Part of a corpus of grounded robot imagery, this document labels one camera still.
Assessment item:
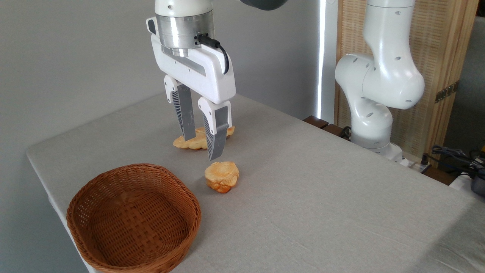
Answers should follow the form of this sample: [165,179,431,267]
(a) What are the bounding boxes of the wooden folding screen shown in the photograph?
[335,0,480,160]

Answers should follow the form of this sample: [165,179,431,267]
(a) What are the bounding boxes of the dark grey device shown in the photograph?
[471,176,485,197]

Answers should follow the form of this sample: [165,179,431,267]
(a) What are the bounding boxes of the white power strip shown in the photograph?
[400,153,433,174]

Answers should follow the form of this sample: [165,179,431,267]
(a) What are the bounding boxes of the black cable bundle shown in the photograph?
[421,144,485,176]

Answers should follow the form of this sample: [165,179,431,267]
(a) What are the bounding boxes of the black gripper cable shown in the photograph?
[197,34,230,75]

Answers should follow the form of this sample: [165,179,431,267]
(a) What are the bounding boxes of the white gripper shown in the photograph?
[146,16,236,161]

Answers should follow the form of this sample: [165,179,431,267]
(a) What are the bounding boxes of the dark wooden block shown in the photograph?
[322,123,352,141]
[303,115,330,130]

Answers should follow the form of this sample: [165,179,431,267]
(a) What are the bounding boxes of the brown woven wicker basket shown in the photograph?
[66,163,202,273]

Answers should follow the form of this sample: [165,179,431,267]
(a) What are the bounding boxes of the round golden bread roll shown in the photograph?
[205,161,240,194]

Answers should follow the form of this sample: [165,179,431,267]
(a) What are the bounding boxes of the grey tablecloth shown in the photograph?
[25,92,485,273]

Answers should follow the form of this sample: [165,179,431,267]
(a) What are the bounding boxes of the long golden bread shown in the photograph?
[173,126,236,151]

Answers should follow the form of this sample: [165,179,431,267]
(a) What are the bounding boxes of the metal screen hinge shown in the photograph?
[434,80,460,104]

